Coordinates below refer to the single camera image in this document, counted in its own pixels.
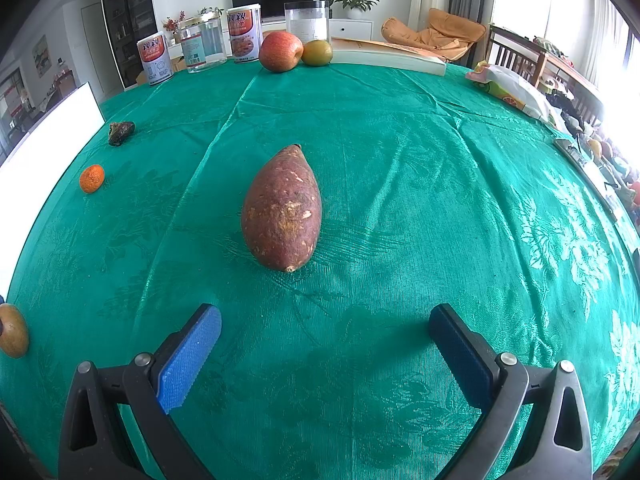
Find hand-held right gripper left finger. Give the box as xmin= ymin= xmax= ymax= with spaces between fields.
xmin=59 ymin=303 xmax=223 ymax=480

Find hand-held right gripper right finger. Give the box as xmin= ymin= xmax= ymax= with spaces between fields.
xmin=428 ymin=303 xmax=593 ymax=480

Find sweet potato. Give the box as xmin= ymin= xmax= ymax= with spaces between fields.
xmin=241 ymin=144 xmax=323 ymax=274

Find brown pear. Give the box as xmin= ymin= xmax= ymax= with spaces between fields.
xmin=0 ymin=304 xmax=30 ymax=359

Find tangerine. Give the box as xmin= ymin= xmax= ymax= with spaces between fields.
xmin=79 ymin=164 xmax=106 ymax=194

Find small dark passion fruit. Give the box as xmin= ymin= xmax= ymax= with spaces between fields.
xmin=108 ymin=121 xmax=136 ymax=147

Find white cardboard box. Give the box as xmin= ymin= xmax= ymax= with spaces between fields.
xmin=0 ymin=81 xmax=107 ymax=181

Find red apple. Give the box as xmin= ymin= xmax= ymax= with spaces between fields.
xmin=258 ymin=30 xmax=304 ymax=73

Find yellow green pear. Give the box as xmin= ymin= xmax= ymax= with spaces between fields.
xmin=301 ymin=39 xmax=334 ymax=67

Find green tablecloth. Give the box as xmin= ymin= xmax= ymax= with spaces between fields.
xmin=0 ymin=57 xmax=640 ymax=480

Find white snack bag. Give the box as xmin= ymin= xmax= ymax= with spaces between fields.
xmin=465 ymin=62 xmax=551 ymax=121

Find white can with red label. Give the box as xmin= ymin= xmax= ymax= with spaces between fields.
xmin=136 ymin=31 xmax=174 ymax=87

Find dark wooden chair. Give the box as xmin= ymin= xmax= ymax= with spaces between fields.
xmin=485 ymin=24 xmax=548 ymax=88

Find yellow book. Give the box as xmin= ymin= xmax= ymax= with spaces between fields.
xmin=330 ymin=37 xmax=447 ymax=77

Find glass jar with gold lid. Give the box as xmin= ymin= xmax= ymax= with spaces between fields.
xmin=179 ymin=16 xmax=227 ymax=74

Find orange lounge chair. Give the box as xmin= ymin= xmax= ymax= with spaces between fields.
xmin=381 ymin=7 xmax=487 ymax=63

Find red labelled food can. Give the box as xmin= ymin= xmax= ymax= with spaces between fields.
xmin=226 ymin=4 xmax=264 ymax=63

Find dark glass display cabinet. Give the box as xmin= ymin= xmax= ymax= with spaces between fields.
xmin=98 ymin=0 xmax=156 ymax=92

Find white television cabinet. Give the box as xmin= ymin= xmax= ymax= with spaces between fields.
xmin=327 ymin=18 xmax=374 ymax=41

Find clear jar with black lid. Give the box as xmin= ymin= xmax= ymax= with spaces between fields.
xmin=284 ymin=1 xmax=331 ymax=45

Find framed wall painting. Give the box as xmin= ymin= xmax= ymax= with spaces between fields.
xmin=32 ymin=35 xmax=52 ymax=78

